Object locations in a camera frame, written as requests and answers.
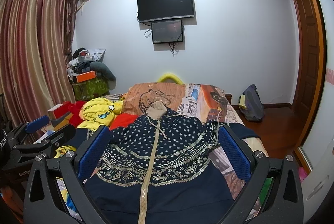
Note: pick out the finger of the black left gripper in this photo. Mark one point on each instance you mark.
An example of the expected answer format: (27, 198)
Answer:
(49, 144)

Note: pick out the red garment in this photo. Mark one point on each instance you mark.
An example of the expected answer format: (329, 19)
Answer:
(100, 112)

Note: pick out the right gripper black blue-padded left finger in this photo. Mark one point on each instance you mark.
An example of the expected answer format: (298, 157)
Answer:
(43, 201)

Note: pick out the navy patterned zip hoodie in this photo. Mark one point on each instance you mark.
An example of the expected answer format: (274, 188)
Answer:
(157, 170)

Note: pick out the small black wall monitor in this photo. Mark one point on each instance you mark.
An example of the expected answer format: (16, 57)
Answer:
(170, 31)

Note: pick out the orange box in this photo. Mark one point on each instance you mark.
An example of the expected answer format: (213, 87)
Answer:
(85, 76)

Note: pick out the yellow cartoon garment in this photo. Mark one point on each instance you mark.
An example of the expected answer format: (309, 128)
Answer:
(84, 134)

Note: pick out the yellow chair back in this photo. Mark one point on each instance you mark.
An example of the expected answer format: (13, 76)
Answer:
(169, 77)

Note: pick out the red gold striped curtain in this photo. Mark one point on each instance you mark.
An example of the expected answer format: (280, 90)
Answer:
(36, 41)

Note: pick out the dark grey clothes pile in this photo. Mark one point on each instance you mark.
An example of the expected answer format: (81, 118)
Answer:
(85, 60)

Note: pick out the red white box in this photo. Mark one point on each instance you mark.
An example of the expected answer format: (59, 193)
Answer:
(59, 113)

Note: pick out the black wall television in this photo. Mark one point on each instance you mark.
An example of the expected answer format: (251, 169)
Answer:
(154, 10)

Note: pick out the grey blue backpack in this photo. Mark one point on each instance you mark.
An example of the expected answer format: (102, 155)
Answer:
(250, 105)

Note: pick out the brown wooden door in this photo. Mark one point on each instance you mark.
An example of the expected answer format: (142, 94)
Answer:
(310, 80)

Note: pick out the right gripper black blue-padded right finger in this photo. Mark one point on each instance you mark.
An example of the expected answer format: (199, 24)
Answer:
(272, 191)

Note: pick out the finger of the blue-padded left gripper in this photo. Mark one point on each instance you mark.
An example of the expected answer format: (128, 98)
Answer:
(36, 123)

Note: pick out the printed orange newspaper bedspread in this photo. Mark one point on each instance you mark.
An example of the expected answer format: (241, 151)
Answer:
(204, 102)

